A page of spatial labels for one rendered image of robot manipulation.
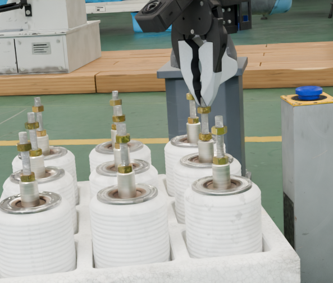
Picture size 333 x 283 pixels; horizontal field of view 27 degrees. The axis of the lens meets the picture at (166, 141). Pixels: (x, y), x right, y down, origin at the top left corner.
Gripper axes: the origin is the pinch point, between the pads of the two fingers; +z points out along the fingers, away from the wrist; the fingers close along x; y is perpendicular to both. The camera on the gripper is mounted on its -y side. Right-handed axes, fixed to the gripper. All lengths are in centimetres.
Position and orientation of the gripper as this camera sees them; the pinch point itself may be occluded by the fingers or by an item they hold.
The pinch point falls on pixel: (200, 97)
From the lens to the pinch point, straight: 96.9
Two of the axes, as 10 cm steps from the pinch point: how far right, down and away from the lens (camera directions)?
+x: -6.8, -1.4, 7.2
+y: 7.3, -2.1, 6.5
